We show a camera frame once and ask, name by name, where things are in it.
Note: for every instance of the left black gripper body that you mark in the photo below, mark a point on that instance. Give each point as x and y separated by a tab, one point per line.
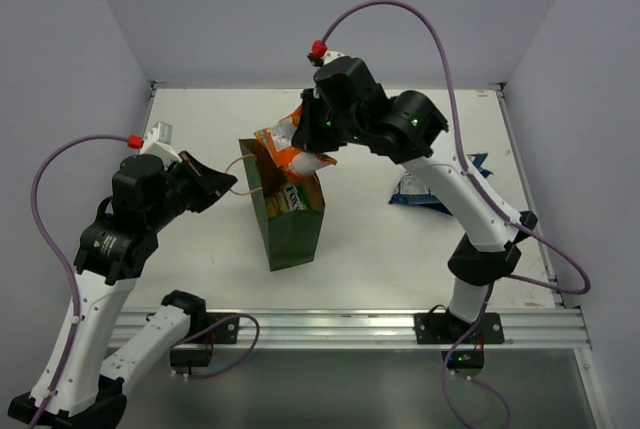
189	182

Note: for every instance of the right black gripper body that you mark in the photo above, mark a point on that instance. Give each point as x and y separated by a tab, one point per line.
310	125

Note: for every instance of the orange snack packet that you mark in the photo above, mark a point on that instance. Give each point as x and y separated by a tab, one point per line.
296	164

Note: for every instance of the green paper bag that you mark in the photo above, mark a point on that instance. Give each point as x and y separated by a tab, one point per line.
290	239

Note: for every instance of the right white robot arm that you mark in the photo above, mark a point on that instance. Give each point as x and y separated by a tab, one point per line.
425	147

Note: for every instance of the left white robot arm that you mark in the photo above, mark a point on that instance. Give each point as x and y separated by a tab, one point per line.
81	387

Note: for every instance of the green white snack bar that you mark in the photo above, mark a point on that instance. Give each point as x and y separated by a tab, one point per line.
292	198

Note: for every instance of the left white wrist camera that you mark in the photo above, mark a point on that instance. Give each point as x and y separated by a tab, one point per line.
156	142

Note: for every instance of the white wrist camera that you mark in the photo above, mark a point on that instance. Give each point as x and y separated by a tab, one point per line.
320	55
156	142

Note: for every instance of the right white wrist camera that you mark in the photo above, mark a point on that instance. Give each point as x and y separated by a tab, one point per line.
320	55

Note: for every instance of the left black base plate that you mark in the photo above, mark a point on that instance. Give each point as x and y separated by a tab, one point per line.
201	356

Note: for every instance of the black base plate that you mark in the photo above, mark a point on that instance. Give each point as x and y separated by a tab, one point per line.
201	356
464	353

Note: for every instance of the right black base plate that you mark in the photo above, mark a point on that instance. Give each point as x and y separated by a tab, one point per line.
464	353

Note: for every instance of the aluminium mounting rail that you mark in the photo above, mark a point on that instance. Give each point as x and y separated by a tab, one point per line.
405	329

